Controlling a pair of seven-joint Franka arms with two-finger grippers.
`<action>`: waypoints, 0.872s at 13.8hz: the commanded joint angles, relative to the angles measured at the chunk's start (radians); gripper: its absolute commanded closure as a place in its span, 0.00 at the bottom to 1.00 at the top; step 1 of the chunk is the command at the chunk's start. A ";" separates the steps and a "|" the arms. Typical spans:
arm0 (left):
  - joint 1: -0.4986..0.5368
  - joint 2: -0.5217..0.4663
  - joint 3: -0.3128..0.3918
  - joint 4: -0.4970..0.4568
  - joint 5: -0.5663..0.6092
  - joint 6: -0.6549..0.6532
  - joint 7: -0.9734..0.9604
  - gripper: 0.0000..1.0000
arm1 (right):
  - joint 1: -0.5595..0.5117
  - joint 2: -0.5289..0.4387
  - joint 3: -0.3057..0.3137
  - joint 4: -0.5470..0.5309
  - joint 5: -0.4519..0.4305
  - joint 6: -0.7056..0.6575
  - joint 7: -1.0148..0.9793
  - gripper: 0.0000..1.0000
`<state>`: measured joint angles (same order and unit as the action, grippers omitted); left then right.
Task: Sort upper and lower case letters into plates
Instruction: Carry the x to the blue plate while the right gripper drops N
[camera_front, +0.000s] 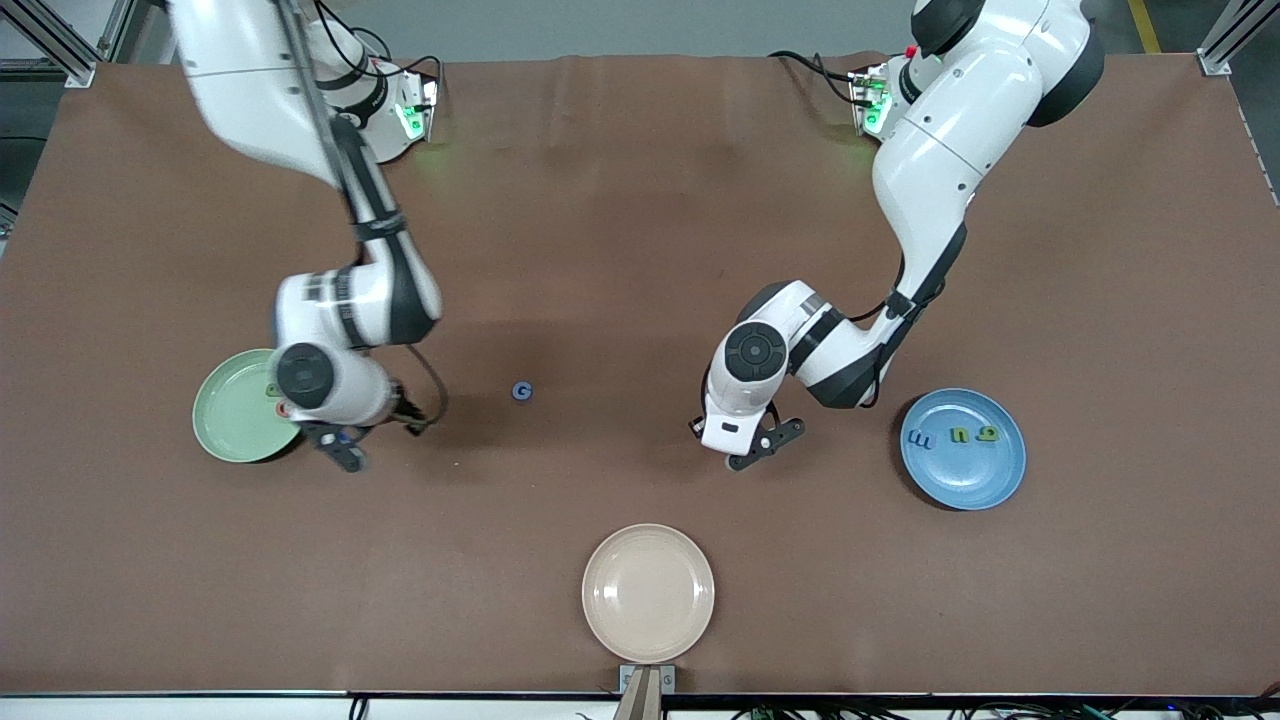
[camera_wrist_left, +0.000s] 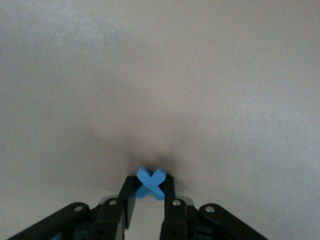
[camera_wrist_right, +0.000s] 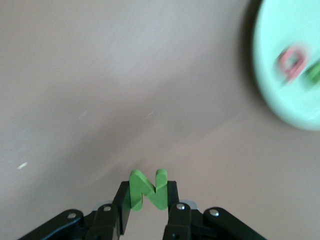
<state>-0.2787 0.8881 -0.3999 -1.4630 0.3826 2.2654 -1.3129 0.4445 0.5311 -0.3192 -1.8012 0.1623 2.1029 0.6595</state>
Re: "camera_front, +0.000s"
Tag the beige plate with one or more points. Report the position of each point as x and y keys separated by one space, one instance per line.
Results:
x=648 y=593

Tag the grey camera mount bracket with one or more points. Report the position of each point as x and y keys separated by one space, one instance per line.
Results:
x=630 y=680

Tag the blue plate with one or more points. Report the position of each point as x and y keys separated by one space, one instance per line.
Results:
x=963 y=480

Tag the blue capital letter G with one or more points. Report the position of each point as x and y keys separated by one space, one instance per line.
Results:
x=522 y=391

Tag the silver base connector block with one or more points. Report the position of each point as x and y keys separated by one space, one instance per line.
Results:
x=865 y=100
x=422 y=105

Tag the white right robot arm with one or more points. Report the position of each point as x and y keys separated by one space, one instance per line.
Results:
x=250 y=80

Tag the aluminium frame profile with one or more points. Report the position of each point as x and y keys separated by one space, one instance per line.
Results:
x=75 y=70
x=1215 y=62

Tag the green plate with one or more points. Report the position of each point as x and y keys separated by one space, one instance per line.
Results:
x=230 y=420

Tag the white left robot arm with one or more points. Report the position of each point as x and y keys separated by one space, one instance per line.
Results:
x=960 y=130

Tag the blue small letter m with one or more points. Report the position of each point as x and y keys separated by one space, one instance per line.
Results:
x=918 y=439

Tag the brown table cover sheet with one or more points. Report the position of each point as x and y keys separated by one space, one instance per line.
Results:
x=640 y=250

